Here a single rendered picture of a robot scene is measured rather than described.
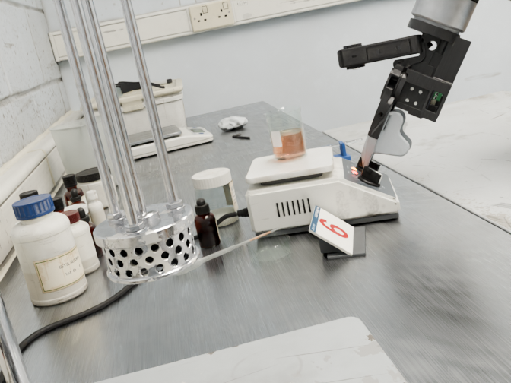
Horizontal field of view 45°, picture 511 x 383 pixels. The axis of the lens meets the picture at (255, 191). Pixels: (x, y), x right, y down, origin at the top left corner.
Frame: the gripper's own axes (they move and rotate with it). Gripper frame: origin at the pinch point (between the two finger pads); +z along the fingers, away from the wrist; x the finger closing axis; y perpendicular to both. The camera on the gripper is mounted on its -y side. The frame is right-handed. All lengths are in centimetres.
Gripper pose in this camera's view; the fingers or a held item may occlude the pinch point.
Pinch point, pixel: (364, 156)
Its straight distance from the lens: 89.4
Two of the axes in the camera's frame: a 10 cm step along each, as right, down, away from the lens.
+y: 8.9, 4.0, -2.2
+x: 3.2, -2.0, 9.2
